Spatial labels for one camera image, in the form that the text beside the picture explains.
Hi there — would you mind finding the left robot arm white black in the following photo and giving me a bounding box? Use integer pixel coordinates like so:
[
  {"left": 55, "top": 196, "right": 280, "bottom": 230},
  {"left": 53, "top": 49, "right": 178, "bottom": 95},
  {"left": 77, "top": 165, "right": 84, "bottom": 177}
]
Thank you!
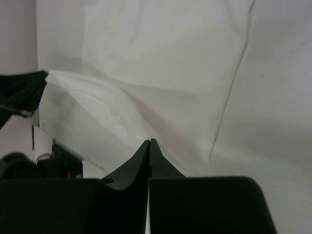
[{"left": 0, "top": 70, "right": 52, "bottom": 160}]

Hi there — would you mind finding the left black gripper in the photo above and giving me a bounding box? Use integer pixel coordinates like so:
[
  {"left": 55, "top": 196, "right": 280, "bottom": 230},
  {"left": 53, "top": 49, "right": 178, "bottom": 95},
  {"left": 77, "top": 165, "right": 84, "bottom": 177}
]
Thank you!
[{"left": 0, "top": 70, "right": 48, "bottom": 127}]

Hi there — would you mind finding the white tank top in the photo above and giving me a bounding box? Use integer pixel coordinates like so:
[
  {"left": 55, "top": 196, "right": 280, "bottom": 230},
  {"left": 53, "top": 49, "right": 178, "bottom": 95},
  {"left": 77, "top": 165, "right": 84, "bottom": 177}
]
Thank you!
[{"left": 36, "top": 0, "right": 255, "bottom": 176}]

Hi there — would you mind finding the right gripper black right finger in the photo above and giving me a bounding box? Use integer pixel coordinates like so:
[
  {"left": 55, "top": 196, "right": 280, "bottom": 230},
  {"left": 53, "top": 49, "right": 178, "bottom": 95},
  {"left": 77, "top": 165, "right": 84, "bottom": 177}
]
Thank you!
[{"left": 149, "top": 139, "right": 276, "bottom": 234}]

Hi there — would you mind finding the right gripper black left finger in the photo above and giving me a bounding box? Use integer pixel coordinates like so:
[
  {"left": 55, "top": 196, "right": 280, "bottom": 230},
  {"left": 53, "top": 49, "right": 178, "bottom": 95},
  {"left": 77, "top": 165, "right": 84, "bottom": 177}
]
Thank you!
[{"left": 0, "top": 141, "right": 149, "bottom": 234}]

